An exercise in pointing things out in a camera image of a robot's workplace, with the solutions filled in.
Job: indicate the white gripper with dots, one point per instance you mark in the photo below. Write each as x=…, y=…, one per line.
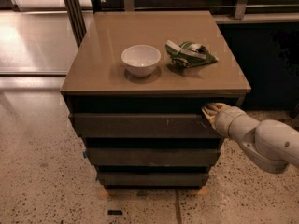
x=224, y=120

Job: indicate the grey drawer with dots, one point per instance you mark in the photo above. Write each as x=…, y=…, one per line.
x=152, y=157
x=153, y=179
x=100, y=125

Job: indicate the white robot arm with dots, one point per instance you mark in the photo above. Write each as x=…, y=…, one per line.
x=270, y=144

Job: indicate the brown drawer cabinet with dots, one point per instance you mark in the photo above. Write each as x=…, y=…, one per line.
x=98, y=81

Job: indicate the green crumpled snack bag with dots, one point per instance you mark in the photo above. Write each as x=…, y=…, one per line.
x=188, y=54

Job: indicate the white ceramic bowl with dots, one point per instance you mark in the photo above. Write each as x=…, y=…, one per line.
x=141, y=60

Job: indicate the black tape floor marker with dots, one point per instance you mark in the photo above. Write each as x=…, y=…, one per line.
x=115, y=212

